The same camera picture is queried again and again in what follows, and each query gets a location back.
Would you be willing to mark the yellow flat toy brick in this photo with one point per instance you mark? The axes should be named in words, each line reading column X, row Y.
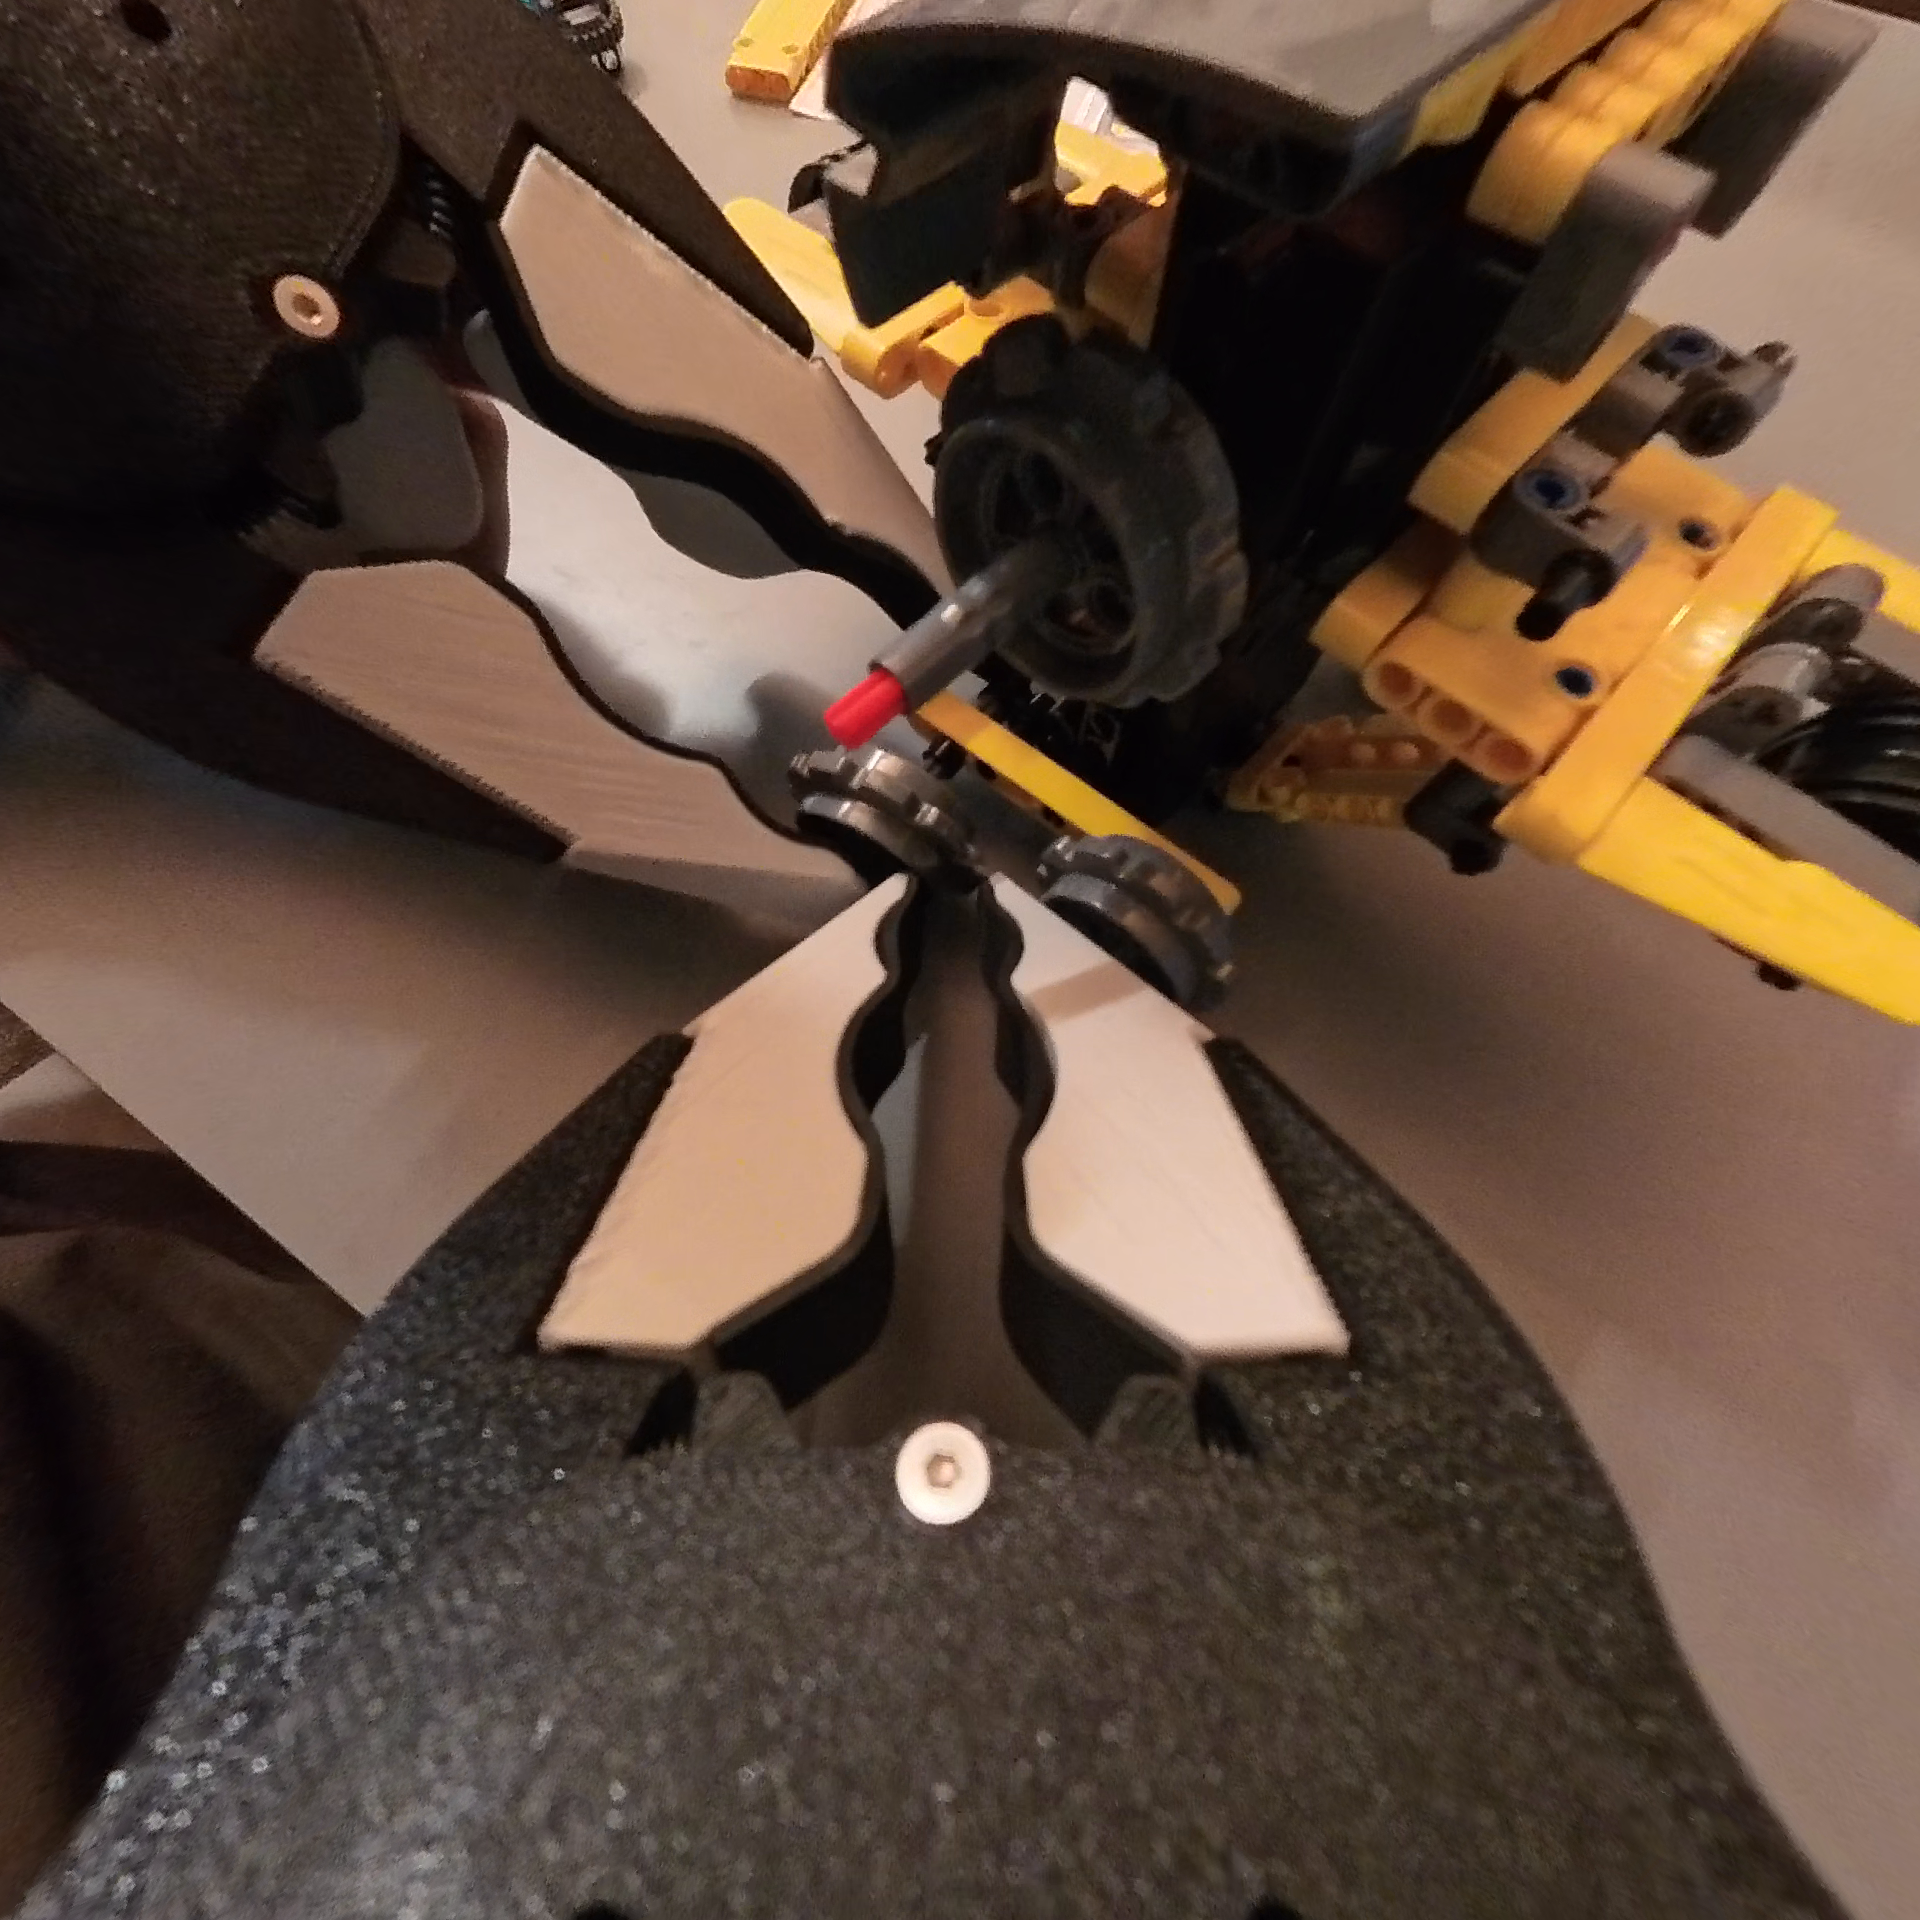
column 779, row 44

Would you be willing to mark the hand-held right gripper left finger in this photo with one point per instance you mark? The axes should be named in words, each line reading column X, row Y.
column 721, row 1186

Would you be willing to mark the grey toy gear wheel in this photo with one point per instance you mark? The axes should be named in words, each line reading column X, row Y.
column 1140, row 916
column 877, row 803

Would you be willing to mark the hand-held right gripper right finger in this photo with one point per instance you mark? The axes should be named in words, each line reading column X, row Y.
column 1171, row 1186

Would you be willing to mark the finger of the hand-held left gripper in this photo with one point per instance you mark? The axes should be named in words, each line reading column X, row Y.
column 690, row 346
column 523, row 722

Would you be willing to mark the yellow toy brick vehicle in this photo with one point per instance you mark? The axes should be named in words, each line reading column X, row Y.
column 1424, row 630

